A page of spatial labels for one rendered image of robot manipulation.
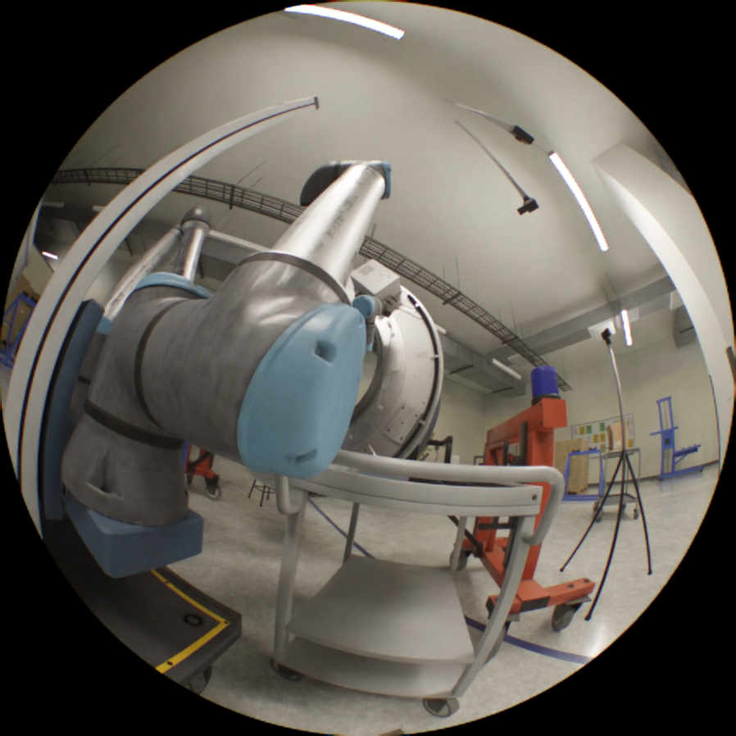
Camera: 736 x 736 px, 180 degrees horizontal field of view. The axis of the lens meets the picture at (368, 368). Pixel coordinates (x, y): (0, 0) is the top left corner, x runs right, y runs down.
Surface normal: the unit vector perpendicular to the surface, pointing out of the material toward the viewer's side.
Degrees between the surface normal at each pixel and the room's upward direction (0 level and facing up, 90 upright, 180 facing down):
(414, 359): 90
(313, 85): 180
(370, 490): 90
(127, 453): 70
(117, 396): 90
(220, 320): 83
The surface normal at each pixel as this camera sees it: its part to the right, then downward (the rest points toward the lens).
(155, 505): 0.97, -0.23
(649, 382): -0.87, -0.31
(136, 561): 0.99, 0.13
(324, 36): -0.16, 0.92
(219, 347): -0.03, -0.41
